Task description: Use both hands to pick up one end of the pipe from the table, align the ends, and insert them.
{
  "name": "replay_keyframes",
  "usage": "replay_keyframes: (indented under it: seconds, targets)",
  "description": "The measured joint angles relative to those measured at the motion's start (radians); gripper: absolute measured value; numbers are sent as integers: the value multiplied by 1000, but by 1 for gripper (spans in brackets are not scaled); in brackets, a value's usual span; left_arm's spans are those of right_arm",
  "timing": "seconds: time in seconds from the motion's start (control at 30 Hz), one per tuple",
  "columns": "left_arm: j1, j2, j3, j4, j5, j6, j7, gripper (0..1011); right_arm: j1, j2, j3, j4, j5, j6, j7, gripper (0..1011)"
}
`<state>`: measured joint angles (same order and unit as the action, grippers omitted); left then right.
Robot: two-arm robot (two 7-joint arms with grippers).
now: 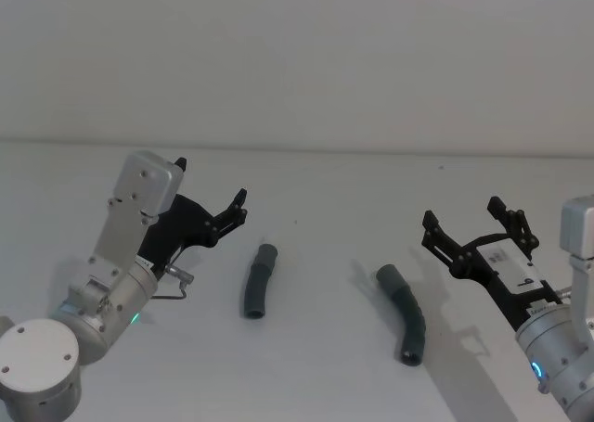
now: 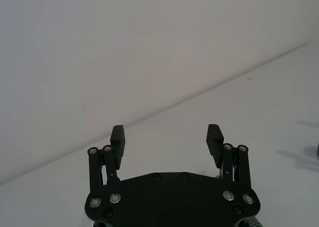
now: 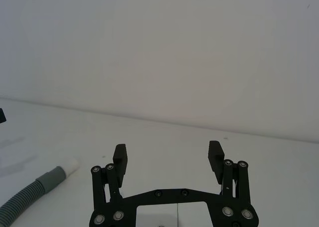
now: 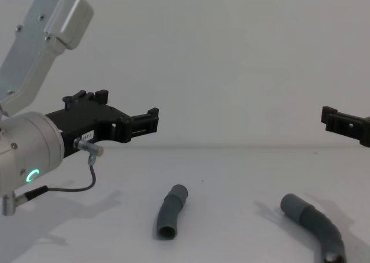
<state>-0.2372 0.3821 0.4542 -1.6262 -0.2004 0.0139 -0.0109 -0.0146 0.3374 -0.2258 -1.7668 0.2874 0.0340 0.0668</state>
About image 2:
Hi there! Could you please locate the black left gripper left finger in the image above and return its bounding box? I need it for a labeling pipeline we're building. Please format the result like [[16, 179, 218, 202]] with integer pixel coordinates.
[[87, 125, 127, 192]]

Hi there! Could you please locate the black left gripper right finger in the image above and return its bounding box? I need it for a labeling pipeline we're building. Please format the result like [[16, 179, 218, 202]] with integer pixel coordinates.
[[206, 124, 251, 188]]

